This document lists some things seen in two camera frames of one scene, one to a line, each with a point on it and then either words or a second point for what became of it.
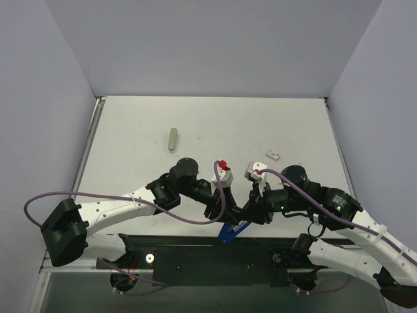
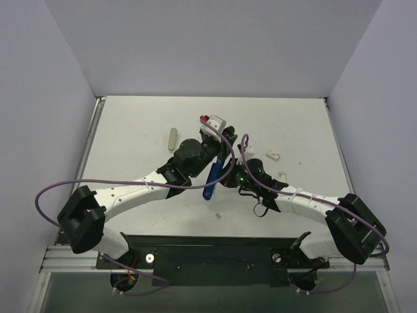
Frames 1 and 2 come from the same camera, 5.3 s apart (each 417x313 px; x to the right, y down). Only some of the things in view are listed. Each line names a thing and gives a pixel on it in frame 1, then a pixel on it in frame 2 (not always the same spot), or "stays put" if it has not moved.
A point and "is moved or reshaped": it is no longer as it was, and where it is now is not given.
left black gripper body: [217, 207] -> [223, 143]
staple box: [273, 155] stays put
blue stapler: [226, 237] is moved or reshaped
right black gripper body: [256, 206] -> [229, 176]
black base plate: [203, 260] stays put
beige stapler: [172, 139] stays put
